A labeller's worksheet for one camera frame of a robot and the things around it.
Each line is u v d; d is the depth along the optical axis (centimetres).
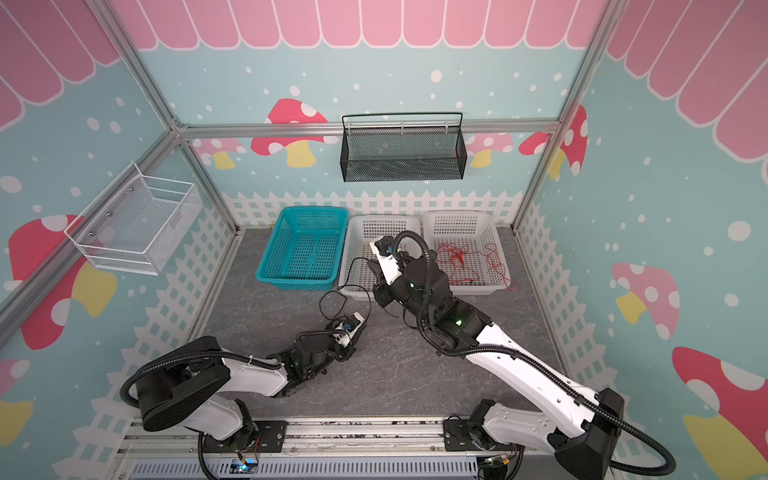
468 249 113
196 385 45
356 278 105
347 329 71
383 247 53
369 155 95
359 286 81
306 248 113
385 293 59
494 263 98
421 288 47
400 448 74
